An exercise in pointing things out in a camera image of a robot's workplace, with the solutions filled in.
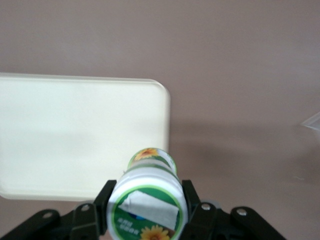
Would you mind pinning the clear acrylic stepped display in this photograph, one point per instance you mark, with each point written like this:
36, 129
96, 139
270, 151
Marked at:
312, 123

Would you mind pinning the beige plastic tray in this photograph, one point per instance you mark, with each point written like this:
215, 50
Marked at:
75, 137

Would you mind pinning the green gum bottle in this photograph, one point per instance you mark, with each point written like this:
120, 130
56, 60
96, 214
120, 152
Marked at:
147, 190

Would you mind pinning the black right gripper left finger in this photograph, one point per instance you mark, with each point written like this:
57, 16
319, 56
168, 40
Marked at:
85, 220

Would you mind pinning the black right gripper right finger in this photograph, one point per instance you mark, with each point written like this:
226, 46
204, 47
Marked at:
207, 222

